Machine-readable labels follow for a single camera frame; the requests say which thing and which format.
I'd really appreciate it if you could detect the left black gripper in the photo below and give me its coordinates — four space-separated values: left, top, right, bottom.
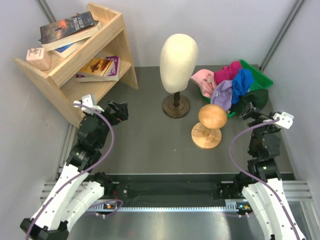
86 100 129 149

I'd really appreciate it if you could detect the blue cap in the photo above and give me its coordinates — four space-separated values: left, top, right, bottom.
231 68 255 105

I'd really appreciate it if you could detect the magenta cap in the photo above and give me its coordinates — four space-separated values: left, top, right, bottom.
214 61 242 85

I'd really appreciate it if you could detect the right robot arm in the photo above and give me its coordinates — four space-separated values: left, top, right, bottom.
233 102 306 240

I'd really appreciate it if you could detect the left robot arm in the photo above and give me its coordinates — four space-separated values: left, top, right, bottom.
20 100 129 240

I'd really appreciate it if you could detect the green plastic bin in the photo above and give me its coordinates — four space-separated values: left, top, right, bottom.
198 59 273 117

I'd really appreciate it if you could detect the lavender cap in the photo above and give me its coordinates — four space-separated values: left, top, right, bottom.
210 80 233 111

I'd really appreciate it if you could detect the orange purple paperback book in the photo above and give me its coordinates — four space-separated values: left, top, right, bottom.
75 56 120 83

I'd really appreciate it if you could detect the wooden bookshelf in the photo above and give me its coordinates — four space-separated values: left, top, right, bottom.
14 2 139 127

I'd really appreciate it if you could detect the round wooden hat stand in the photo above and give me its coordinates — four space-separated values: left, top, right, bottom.
191 104 228 150

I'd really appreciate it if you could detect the light pink cap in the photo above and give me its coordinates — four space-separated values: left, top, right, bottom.
190 69 217 98

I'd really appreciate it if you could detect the dark wooden mannequin stand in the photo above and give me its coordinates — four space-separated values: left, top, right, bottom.
162 92 191 119

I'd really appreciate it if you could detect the blue cover book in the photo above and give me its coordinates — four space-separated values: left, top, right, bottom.
52 40 83 59

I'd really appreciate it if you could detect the cream mannequin head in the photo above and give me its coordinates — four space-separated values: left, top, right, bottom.
159 33 199 94

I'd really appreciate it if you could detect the dark cover paperback book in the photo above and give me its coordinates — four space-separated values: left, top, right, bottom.
38 11 102 51

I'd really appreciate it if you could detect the pink power adapter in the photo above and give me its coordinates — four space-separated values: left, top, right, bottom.
26 47 51 71

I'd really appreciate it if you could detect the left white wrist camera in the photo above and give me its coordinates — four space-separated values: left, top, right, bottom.
73 94 104 115

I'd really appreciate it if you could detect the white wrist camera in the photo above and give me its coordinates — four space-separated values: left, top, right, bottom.
73 94 104 115
263 111 294 130

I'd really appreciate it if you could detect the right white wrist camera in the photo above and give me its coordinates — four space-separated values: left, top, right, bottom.
263 111 294 130

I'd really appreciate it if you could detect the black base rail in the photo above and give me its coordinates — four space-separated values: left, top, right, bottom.
110 173 243 208

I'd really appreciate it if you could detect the grey cable duct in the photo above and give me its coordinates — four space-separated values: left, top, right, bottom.
86 199 253 213

